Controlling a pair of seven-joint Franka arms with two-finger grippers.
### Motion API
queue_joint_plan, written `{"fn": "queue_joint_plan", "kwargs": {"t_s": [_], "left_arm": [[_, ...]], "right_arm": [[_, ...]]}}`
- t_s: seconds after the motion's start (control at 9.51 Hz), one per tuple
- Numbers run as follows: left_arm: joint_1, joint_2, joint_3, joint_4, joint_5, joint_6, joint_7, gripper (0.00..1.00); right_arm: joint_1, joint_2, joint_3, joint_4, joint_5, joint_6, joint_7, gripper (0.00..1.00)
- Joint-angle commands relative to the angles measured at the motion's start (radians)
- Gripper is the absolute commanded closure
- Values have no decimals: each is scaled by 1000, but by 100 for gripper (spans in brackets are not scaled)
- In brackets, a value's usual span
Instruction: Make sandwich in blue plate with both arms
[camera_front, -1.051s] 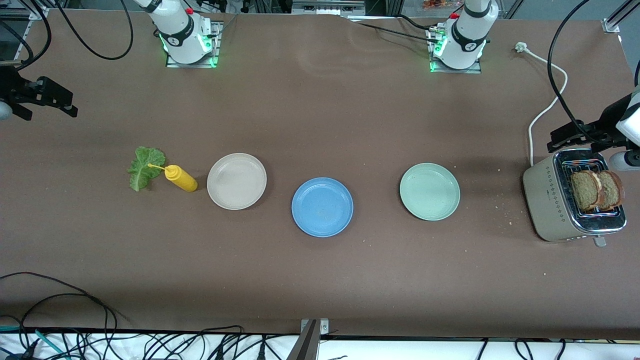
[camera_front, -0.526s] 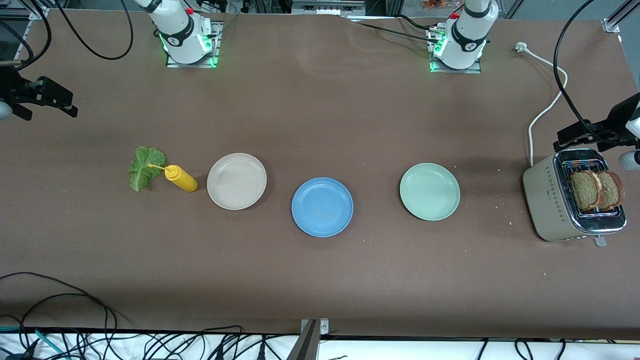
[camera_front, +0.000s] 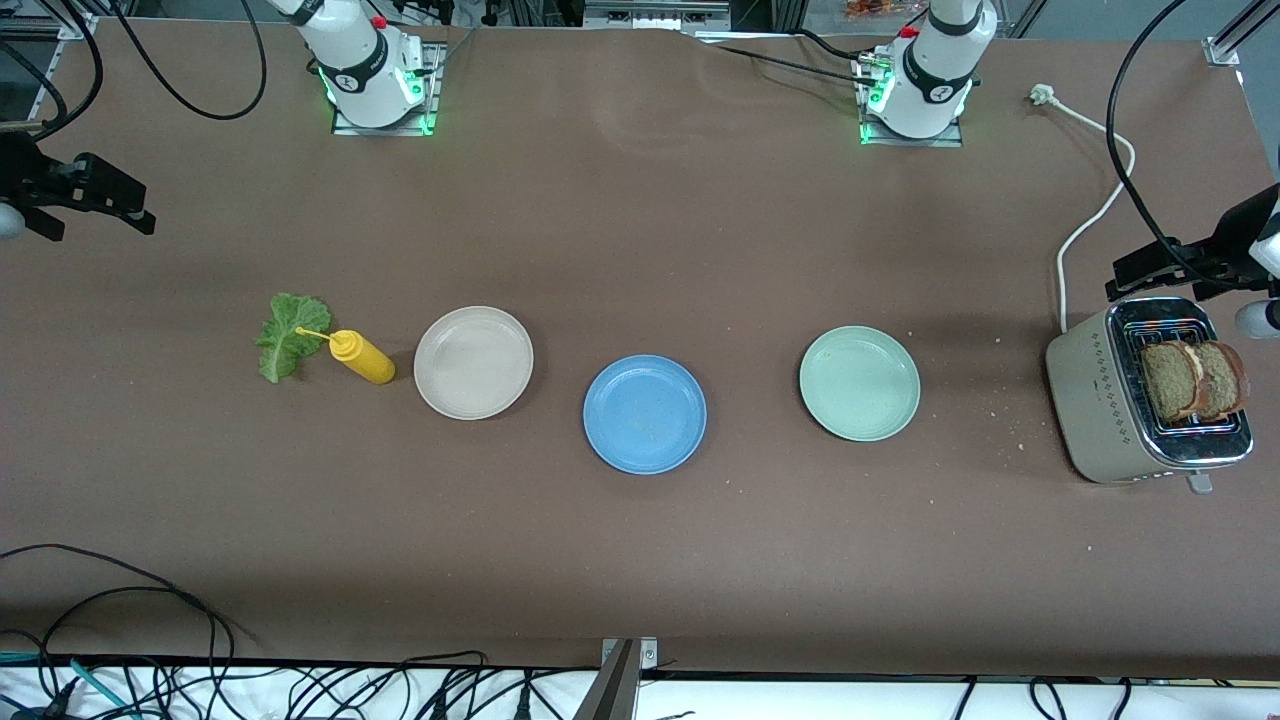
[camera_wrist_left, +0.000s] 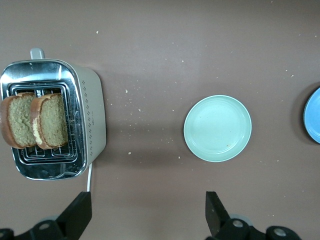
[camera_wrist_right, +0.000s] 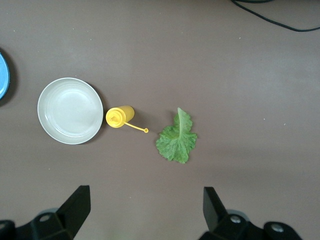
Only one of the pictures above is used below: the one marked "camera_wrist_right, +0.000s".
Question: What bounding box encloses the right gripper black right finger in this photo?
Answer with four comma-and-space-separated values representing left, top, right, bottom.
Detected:
199, 186, 266, 240

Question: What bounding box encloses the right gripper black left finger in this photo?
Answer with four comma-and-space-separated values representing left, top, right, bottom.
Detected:
15, 185, 91, 240

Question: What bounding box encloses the green lettuce leaf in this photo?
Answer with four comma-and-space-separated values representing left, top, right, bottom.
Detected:
155, 107, 198, 165

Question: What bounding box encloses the yellow mustard squeeze bottle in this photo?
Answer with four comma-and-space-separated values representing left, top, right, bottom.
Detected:
105, 105, 150, 134

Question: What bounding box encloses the beige round plate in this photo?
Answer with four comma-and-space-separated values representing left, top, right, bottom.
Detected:
37, 77, 104, 145

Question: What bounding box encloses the blue round plate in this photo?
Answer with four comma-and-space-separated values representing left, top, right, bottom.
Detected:
0, 52, 11, 101

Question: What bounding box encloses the thin black looping cable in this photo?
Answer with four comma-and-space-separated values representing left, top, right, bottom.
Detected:
231, 0, 320, 33

